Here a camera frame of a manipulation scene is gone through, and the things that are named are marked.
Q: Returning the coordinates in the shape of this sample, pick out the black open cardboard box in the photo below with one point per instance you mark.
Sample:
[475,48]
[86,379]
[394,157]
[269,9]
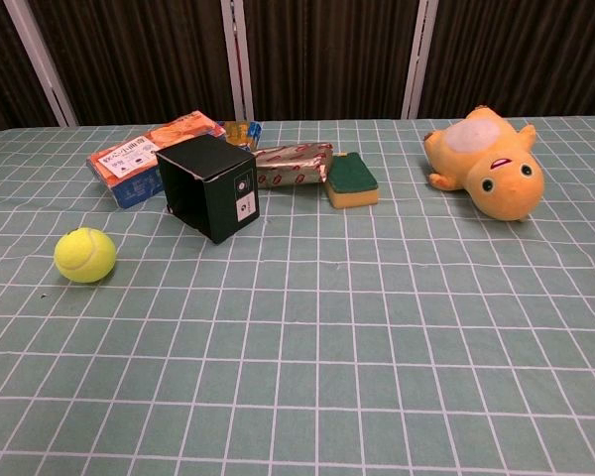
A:
[228,198]

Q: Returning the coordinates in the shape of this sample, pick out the yellow tennis ball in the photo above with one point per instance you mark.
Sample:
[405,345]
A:
[84,255]

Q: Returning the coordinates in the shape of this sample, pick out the silver red foil wrapped bar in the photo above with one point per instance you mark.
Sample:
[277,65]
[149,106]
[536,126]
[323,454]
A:
[290,171]

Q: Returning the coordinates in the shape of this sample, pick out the green yellow sponge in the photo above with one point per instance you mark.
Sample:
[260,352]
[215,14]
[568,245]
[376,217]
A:
[352,181]

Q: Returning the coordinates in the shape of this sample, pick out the green checkered tablecloth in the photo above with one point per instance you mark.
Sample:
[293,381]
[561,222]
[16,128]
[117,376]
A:
[327,322]

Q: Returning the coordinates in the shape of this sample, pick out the yellow blue snack packet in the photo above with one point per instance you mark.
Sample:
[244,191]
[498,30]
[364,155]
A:
[243,134]

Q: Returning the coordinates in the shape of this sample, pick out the dark brown screen panel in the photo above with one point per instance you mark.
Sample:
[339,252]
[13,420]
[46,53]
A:
[139,59]
[327,59]
[10,69]
[520,54]

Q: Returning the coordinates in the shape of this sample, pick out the orange blue tissue pack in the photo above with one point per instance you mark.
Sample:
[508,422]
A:
[129,163]

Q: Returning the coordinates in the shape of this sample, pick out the yellow plush toy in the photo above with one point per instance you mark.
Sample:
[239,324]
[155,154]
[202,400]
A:
[496,163]

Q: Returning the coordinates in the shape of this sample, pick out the white screen frame post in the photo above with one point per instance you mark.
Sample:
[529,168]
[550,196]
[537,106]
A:
[238,59]
[42,59]
[419,59]

